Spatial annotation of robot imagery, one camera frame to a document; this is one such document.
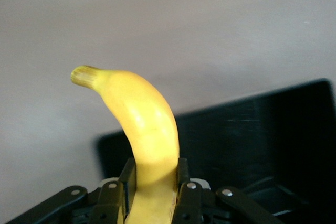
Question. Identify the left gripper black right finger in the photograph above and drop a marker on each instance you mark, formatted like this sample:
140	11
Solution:
194	203

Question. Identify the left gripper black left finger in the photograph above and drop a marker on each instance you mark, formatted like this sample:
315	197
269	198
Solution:
107	200

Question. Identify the black rectangular plastic box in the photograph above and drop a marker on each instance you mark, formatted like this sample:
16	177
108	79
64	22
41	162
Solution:
236	142

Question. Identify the yellow banana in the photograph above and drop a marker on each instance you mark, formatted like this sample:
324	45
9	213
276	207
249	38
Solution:
147	119

